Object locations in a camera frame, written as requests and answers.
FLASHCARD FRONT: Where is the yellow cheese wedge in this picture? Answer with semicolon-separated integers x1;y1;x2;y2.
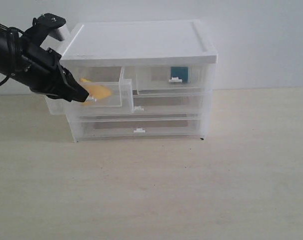
79;77;112;106

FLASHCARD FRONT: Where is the middle wide clear drawer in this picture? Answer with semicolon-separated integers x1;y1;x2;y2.
131;93;204;119

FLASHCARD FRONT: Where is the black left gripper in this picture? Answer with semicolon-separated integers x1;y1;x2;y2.
6;32;89;103

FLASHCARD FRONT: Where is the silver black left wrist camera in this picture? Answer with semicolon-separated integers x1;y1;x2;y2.
23;13;70;46

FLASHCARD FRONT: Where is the white plastic drawer cabinet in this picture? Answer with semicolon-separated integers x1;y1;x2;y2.
58;20;218;139

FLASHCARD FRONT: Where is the white cap teal bottle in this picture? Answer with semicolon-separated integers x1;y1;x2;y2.
168;66;200;84

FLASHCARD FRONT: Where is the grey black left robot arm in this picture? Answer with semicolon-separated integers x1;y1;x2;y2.
0;23;89;103

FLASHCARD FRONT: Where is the bottom wide clear drawer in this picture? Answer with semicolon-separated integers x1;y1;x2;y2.
69;118;203;141

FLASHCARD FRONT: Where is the wide clear drawer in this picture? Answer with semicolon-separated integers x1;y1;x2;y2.
131;93;204;119
69;118;203;141

